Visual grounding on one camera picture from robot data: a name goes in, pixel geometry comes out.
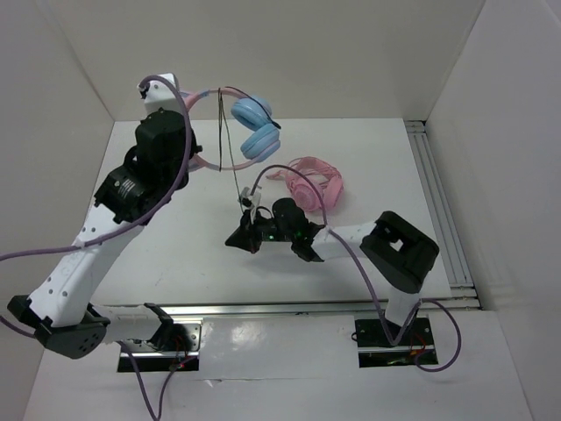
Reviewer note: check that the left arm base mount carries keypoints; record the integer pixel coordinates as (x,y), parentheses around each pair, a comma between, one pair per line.
(180,352)

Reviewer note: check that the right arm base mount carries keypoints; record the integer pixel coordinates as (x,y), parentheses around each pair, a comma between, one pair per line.
(374,350)

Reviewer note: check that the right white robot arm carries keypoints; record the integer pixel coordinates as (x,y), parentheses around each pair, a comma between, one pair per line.
(401,253)

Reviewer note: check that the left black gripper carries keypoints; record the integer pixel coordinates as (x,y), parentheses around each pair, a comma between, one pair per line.
(194,146)

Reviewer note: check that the horizontal aluminium rail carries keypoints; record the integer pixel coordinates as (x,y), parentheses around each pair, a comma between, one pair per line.
(280,309)

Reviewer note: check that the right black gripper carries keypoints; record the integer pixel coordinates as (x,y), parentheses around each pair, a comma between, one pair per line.
(245,236)

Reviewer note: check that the pink wired headphones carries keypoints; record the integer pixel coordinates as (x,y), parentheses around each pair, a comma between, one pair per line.
(319,188)

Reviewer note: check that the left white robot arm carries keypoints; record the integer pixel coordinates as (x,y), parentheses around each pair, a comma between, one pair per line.
(60,311)

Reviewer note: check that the side aluminium rail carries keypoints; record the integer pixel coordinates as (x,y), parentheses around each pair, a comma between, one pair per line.
(463,292)

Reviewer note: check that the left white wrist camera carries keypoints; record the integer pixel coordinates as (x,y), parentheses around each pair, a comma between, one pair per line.
(157,95)

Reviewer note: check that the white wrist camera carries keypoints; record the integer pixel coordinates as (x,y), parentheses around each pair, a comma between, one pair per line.
(250,198)
(157,95)

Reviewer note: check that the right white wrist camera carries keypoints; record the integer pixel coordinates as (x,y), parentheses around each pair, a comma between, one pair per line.
(250,198)

